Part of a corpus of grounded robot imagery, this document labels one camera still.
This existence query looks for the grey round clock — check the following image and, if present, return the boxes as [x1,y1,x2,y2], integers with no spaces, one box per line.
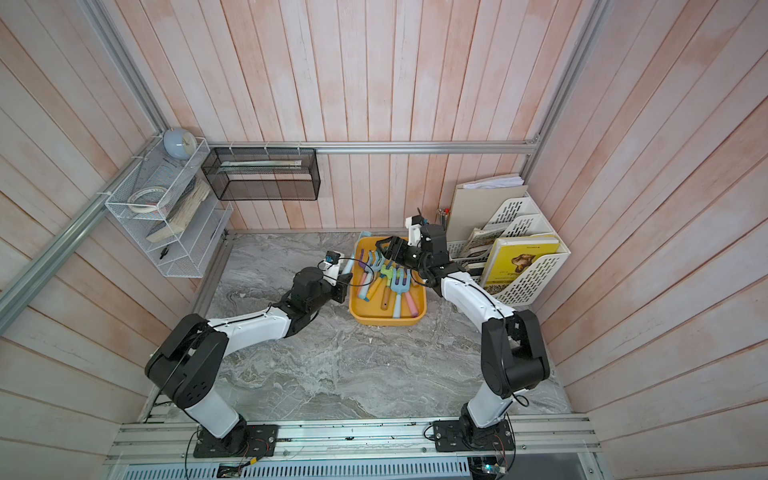
[163,128,198,161]

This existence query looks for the white desk file organizer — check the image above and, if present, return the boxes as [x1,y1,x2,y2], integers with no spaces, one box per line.
[448,196,570,306]

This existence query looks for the yellow picture book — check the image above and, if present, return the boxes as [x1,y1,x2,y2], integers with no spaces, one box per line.
[480,235,560,289]

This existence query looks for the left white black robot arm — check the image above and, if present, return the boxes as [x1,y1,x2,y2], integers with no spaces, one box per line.
[145,261,353,459]

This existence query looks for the white wire wall shelf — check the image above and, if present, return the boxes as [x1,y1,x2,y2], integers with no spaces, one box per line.
[106,137,233,278]

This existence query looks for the white tape roll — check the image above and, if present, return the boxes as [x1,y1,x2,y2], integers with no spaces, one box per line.
[127,186,169,214]

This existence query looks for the green hand rake wooden handle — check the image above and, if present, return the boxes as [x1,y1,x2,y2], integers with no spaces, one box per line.
[376,261,396,311]

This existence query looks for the purple hand rake pink handle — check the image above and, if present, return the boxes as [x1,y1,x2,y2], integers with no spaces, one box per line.
[404,282,419,318]

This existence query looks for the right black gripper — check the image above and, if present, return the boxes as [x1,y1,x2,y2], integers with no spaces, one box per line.
[377,237,432,275]

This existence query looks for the black mesh wall basket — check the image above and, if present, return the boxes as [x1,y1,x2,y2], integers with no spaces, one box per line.
[202,146,321,201]

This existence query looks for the beige folder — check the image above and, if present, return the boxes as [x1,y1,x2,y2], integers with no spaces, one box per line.
[446,185,528,242]

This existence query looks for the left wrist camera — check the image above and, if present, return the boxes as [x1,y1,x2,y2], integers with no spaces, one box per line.
[324,250,342,268]

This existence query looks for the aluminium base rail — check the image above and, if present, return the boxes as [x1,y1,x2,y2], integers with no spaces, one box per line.
[103,414,611,479]

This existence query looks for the yellow plastic storage box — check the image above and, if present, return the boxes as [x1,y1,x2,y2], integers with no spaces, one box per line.
[349,236,427,326]

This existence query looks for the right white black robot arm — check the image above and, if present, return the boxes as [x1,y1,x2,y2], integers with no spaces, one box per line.
[376,215,551,453]

